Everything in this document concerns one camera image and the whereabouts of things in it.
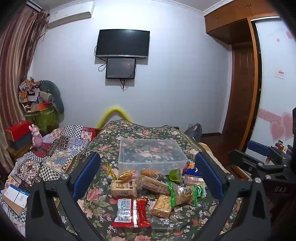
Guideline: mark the dark backpack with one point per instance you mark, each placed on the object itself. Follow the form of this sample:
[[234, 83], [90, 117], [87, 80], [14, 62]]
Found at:
[[194, 132]]

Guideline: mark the golden foil snack packet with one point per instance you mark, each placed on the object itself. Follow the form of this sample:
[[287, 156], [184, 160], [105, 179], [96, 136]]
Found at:
[[127, 174]]

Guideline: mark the yellow cracker packet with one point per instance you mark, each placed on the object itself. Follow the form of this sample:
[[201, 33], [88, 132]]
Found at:
[[161, 206]]

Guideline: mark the small paper notice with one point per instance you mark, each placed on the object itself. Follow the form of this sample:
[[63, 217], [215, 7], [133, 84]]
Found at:
[[279, 73]]

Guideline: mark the pink heart decal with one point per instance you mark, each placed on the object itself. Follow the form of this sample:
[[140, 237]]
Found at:
[[281, 126]]

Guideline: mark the white cardboard box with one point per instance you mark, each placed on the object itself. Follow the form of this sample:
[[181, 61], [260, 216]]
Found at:
[[15, 197]]

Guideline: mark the green-edged snack packet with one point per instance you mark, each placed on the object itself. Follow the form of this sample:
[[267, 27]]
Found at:
[[185, 193]]

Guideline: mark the tan bread packet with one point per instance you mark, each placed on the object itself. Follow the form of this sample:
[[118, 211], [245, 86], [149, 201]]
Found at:
[[123, 187]]

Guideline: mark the blue snack packet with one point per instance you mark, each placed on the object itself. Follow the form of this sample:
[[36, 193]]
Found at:
[[190, 171]]

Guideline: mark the white sliding door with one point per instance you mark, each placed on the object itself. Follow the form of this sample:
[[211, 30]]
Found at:
[[275, 97]]

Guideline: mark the red snack packet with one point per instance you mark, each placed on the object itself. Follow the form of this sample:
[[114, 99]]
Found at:
[[131, 212]]

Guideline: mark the green jelly cup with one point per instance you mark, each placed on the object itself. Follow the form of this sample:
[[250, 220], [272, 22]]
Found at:
[[176, 174]]

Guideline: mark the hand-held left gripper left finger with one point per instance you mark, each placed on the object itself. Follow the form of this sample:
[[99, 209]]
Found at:
[[89, 172]]

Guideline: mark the white air conditioner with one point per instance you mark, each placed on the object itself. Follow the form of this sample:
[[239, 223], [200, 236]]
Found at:
[[69, 14]]

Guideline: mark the clear plastic storage box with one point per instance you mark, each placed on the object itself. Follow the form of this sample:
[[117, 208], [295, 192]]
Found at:
[[150, 153]]

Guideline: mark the striped brown curtain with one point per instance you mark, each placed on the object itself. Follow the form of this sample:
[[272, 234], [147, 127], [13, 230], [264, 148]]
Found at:
[[16, 69]]

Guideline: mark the small yellow snack packet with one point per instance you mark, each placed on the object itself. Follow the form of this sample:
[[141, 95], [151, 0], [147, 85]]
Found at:
[[110, 172]]

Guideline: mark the pile of patterned clothes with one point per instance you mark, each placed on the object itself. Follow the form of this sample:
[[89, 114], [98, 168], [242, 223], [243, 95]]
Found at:
[[29, 89]]

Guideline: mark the floral blanket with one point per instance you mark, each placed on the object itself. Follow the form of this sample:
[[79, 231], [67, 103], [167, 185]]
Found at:
[[106, 208]]

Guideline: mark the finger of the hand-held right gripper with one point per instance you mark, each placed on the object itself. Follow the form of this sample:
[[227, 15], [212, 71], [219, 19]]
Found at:
[[259, 147], [245, 161]]

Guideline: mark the pink sausage packet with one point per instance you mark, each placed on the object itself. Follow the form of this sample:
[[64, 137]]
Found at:
[[194, 180]]

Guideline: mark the black wall television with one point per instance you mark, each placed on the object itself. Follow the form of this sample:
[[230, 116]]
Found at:
[[122, 42]]

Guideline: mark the patchwork quilt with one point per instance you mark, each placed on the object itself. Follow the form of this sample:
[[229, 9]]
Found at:
[[57, 153]]

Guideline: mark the green printed cloth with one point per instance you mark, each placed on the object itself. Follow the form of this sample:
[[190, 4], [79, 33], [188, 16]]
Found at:
[[44, 119]]

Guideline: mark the small black monitor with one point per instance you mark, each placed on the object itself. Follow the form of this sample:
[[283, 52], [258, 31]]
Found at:
[[120, 68]]

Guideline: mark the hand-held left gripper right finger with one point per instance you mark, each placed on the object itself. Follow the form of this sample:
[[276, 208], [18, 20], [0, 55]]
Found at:
[[208, 176]]

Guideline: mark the wooden wardrobe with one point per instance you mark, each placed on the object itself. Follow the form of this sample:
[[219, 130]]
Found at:
[[229, 25]]

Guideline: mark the red box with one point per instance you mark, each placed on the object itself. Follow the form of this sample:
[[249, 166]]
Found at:
[[18, 129]]

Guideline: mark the yellow foam tube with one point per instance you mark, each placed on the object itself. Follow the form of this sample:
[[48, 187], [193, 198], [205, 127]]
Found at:
[[114, 110]]

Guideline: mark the cluster of small bottles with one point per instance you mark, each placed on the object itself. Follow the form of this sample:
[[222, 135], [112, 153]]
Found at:
[[283, 146]]

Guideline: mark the pink plush rabbit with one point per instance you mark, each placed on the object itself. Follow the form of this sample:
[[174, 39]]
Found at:
[[36, 138]]

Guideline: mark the orange bun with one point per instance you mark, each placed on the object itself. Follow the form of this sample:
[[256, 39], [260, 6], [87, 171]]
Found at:
[[151, 173]]

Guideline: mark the brown cake packet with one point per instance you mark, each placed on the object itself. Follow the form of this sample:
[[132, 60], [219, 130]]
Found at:
[[153, 185]]

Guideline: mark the orange box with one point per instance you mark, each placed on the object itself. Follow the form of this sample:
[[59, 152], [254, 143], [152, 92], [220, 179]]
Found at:
[[41, 106]]

